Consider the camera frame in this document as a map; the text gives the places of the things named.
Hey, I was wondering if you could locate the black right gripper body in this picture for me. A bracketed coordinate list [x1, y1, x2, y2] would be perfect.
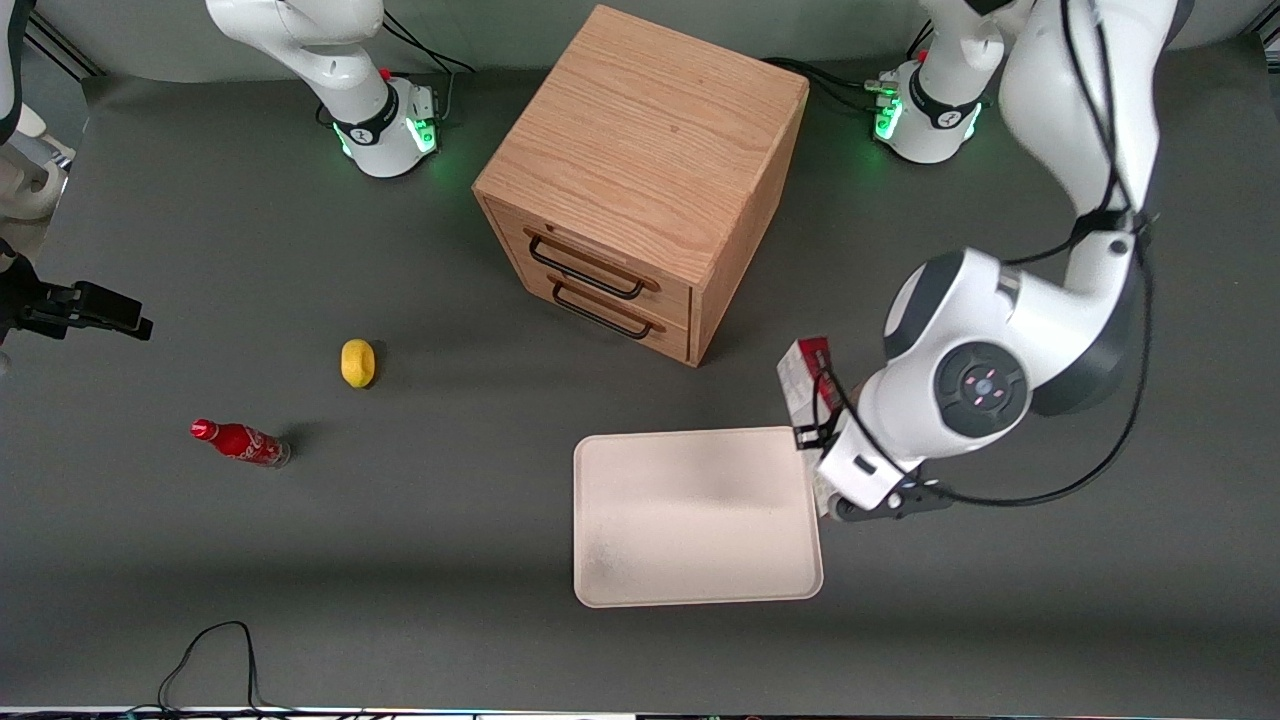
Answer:
[0, 250, 81, 343]

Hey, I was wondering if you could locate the black base cable bundle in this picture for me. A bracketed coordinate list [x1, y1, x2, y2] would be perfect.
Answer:
[763, 54, 903, 117]

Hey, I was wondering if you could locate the black frame rail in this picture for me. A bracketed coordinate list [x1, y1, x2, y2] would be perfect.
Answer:
[20, 10, 103, 83]

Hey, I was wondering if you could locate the red tartan cookie box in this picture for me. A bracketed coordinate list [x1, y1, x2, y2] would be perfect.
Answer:
[776, 337, 852, 520]

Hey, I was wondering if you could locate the cream plastic tray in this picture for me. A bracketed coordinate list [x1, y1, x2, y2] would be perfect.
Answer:
[572, 426, 826, 610]

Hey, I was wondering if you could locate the red cola bottle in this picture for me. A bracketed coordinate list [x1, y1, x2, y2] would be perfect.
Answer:
[189, 418, 293, 470]

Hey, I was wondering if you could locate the wooden drawer cabinet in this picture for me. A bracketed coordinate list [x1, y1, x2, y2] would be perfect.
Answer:
[472, 4, 811, 369]

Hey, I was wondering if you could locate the yellow lemon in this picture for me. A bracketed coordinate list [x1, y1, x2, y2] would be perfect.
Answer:
[340, 338, 378, 390]

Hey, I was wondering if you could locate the wooden drawer black handle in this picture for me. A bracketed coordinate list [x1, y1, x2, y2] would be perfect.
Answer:
[484, 198, 694, 323]
[518, 268, 693, 365]

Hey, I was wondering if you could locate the thin black loose cable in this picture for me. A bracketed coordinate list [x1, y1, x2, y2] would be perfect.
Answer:
[126, 620, 306, 720]

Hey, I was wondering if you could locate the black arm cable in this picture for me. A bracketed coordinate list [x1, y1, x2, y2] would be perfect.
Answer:
[815, 0, 1157, 509]

